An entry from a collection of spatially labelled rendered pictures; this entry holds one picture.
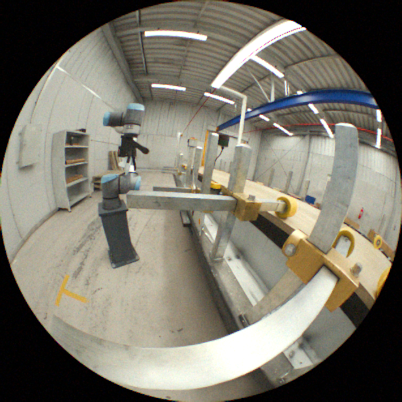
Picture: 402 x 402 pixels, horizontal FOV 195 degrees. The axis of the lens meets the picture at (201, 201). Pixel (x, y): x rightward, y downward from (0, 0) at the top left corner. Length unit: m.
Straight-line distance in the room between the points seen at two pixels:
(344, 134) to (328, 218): 0.11
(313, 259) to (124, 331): 1.10
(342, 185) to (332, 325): 0.44
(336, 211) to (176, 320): 1.05
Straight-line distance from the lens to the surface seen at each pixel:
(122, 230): 1.15
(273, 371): 0.42
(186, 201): 0.24
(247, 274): 0.58
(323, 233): 0.18
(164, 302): 1.12
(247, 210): 0.27
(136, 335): 1.08
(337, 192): 0.18
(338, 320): 0.51
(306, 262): 0.19
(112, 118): 0.79
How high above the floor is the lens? 1.04
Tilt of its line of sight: 19 degrees down
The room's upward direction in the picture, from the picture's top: 9 degrees clockwise
